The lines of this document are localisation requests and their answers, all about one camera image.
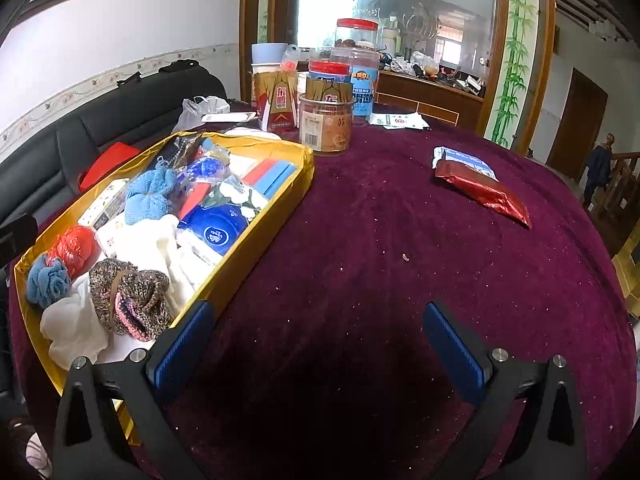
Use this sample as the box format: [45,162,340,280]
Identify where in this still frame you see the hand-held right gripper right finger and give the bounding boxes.
[422,301,588,480]

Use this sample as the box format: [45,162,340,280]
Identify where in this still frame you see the wooden stair railing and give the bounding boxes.
[582,132,640,246]

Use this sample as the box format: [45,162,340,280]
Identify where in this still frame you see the wooden counter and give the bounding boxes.
[375,70,486,131]

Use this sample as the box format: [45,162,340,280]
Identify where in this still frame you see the black bag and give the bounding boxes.
[117,60,201,86]

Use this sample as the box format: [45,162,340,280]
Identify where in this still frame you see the light blue cloth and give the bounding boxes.
[25,255,71,310]

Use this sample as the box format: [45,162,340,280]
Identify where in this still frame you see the wooden door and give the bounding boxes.
[546,67,608,181]

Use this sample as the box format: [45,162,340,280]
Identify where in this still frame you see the black leather sofa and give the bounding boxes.
[0,60,241,241]

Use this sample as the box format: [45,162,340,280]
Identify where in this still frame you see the small white carton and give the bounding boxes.
[77,177,131,228]

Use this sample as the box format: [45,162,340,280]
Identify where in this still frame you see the clear jars with labels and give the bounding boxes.
[307,59,352,97]

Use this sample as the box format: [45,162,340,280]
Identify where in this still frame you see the black snack packet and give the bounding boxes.
[144,135,201,177]

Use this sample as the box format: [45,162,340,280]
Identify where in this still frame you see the red foil packet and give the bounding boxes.
[434,160,532,228]

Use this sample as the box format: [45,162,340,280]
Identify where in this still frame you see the red plastic net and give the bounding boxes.
[50,225,101,278]

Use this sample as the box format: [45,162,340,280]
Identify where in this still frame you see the narrow bamboo wall decal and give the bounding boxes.
[257,0,273,43]

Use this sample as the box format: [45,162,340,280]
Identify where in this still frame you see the tall red-lid jar blue label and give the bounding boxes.
[334,19,380,117]

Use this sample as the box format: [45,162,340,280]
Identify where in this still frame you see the zip bag thin coloured sheets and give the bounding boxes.
[177,180,215,222]

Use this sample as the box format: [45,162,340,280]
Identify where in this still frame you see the blue round-logo packet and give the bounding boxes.
[180,202,251,261]

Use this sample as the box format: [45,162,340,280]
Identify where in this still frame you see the white flat carton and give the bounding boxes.
[201,111,258,125]

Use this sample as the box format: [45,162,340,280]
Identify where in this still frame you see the white cloth bag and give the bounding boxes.
[39,280,110,372]

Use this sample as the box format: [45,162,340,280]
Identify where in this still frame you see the multicolour knitted hat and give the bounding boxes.
[89,258,176,343]

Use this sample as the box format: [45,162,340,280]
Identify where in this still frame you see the clear bag blue white item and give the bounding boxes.
[184,150,238,196]

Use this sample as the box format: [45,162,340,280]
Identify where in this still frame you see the white flower item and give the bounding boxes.
[217,177,271,211]

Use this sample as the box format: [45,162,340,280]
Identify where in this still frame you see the white blue packet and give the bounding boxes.
[432,146,500,181]

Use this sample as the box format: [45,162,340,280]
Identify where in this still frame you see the gold rimmed white tray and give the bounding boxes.
[14,131,315,446]

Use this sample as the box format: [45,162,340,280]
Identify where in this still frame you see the blue towel with red plastic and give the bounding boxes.
[124,165,178,226]

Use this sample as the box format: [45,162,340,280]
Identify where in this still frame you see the clear plastic bag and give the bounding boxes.
[172,96,231,133]

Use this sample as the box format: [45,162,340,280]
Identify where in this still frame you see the zip bag thick foam sheets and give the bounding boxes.
[240,156,301,202]

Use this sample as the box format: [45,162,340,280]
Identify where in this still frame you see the large white cloth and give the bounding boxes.
[96,214,202,306]

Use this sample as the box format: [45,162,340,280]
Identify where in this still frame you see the white blue cup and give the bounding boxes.
[251,42,291,78]

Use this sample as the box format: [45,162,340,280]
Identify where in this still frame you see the red plastic bag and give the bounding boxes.
[77,142,143,193]

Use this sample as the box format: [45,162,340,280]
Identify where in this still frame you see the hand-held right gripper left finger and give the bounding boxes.
[52,300,216,480]

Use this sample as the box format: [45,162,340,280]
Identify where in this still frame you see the white text packet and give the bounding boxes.
[176,230,226,267]

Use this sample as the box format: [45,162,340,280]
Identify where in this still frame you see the brown label clear jar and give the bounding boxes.
[298,91,354,154]

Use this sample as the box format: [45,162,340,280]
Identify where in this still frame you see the red gold carton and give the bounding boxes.
[252,70,301,135]

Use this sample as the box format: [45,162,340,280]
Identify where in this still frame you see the white pink shoe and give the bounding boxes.
[7,417,53,480]

